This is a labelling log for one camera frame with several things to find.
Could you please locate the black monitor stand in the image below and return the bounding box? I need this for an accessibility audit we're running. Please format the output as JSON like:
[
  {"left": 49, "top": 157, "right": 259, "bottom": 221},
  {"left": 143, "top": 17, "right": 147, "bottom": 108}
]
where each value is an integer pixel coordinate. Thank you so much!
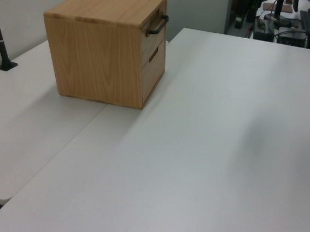
[{"left": 262, "top": 0, "right": 295, "bottom": 29}]

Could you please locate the wooden drawer cabinet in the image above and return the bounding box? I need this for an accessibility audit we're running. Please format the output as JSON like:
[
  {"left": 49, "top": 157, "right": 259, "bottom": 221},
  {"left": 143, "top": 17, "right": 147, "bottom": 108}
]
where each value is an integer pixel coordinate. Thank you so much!
[{"left": 35, "top": 0, "right": 173, "bottom": 113}]

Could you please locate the black camera stand pole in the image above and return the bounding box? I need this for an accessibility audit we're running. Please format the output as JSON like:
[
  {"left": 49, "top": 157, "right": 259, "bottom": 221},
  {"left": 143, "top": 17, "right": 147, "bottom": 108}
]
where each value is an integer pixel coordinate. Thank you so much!
[{"left": 0, "top": 0, "right": 25, "bottom": 73}]

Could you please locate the black keyboard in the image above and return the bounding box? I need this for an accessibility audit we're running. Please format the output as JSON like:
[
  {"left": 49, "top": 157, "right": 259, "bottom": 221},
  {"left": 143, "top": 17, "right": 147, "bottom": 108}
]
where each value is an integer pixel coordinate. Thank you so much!
[{"left": 299, "top": 10, "right": 310, "bottom": 31}]

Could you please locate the black device with green part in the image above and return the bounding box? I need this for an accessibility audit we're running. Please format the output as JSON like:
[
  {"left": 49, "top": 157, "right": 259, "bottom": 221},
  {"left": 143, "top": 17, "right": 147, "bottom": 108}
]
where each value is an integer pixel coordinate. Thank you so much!
[{"left": 251, "top": 16, "right": 276, "bottom": 42}]

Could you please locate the black electronics box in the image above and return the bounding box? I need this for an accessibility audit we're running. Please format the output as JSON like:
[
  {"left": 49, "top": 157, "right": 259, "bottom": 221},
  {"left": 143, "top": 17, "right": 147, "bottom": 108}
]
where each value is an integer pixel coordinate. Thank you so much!
[{"left": 276, "top": 27, "right": 310, "bottom": 49}]

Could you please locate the dark equipment rack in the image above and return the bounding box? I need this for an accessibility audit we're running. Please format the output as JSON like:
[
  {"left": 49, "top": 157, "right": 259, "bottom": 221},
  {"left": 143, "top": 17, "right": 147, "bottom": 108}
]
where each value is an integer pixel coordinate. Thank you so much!
[{"left": 229, "top": 0, "right": 264, "bottom": 32}]

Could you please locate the wooden drawer with black handle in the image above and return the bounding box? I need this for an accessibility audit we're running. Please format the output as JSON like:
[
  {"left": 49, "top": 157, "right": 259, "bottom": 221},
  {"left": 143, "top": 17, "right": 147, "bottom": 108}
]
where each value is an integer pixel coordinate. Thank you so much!
[{"left": 139, "top": 0, "right": 172, "bottom": 69}]

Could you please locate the wooden drawer with notch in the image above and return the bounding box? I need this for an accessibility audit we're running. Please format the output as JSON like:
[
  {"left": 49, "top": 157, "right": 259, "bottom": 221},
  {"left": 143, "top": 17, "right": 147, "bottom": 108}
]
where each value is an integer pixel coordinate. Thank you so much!
[{"left": 138, "top": 35, "right": 169, "bottom": 100}]

